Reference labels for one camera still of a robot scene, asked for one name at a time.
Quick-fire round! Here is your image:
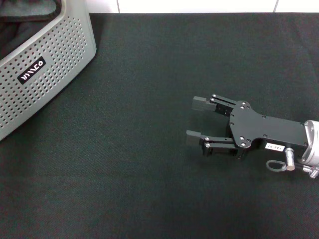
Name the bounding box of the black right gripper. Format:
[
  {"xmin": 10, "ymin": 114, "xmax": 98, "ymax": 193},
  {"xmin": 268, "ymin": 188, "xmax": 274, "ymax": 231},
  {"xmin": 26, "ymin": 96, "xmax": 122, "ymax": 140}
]
[{"xmin": 186, "ymin": 94, "xmax": 310, "ymax": 159}]

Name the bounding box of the black tablecloth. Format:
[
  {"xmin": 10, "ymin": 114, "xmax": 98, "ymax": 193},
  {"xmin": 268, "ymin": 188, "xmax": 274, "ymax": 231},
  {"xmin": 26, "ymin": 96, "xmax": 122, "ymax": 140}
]
[{"xmin": 0, "ymin": 12, "xmax": 319, "ymax": 239}]

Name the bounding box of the grey perforated storage box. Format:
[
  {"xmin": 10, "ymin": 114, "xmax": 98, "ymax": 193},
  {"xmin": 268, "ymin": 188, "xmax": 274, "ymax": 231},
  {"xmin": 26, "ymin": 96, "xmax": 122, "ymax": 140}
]
[{"xmin": 0, "ymin": 0, "xmax": 97, "ymax": 142}]

